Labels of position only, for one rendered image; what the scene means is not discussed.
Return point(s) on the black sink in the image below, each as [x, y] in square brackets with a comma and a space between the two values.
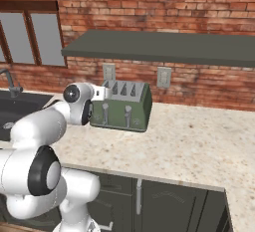
[23, 108]

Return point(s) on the dark grey wall shelf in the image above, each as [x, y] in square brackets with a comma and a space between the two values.
[159, 46]

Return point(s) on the dark grey cupboard door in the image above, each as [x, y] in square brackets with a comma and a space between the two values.
[116, 202]
[179, 209]

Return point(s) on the grey toaster lever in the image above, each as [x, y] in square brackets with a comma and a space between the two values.
[127, 113]
[105, 110]

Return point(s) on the brown framed window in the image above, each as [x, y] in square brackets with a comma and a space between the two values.
[30, 27]

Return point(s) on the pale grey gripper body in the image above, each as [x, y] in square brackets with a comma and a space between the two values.
[107, 92]

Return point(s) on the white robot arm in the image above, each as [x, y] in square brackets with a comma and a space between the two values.
[36, 133]

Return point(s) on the grey wall outlet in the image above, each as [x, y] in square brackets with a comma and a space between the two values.
[108, 71]
[164, 77]

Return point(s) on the dark grey tap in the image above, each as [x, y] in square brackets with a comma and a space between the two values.
[12, 88]

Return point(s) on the green four-slot toaster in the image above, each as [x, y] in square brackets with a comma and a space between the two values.
[136, 113]

